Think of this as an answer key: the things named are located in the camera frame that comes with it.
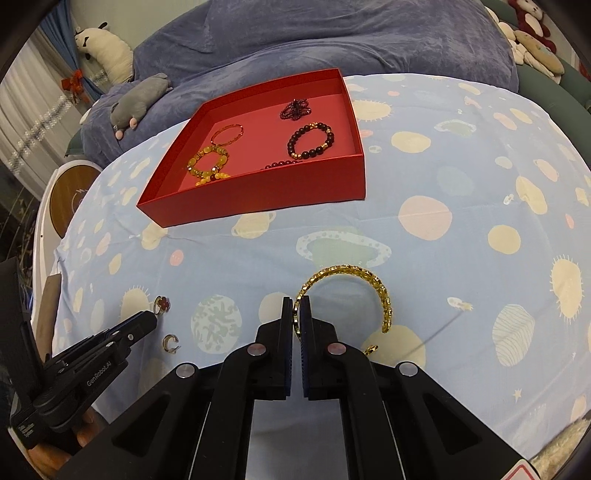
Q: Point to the green sofa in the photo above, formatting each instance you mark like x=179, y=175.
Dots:
x=554, y=92

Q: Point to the white stand with wooden disc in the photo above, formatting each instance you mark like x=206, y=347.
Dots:
x=69, y=198

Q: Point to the light blue planet-print sheet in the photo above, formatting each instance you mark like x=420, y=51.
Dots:
x=461, y=277

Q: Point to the red ribbon bow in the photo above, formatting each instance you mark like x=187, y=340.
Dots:
x=73, y=82

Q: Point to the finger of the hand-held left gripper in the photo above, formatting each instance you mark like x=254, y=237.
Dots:
x=138, y=330
x=83, y=346

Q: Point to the red monkey plush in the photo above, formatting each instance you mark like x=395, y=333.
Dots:
x=531, y=21

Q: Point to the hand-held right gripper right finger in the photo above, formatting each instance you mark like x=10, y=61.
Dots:
x=304, y=332

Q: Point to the red cardboard box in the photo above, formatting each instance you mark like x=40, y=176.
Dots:
x=258, y=203

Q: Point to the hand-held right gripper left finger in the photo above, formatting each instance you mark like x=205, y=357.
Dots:
x=287, y=332

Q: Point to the long white plush toy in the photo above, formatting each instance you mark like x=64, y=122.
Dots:
x=111, y=53

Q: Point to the blue-purple plush blanket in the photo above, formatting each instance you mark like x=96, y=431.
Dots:
x=346, y=37

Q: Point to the person's left hand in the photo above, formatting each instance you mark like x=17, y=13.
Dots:
x=85, y=427

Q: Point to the grey plush mouse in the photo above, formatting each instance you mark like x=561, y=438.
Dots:
x=138, y=94

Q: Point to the cream fluffy cloth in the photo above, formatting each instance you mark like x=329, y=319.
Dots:
x=565, y=441

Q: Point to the thin gold bangle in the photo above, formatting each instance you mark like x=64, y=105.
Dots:
x=240, y=128

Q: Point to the white sheer curtain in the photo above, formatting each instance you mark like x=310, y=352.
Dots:
x=32, y=124

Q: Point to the gold hoop earring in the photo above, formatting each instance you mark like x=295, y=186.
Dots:
x=166, y=342

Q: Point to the cream patchwork plush toy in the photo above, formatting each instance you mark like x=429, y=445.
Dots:
x=540, y=55

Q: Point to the blue curtain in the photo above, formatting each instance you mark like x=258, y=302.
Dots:
x=60, y=46

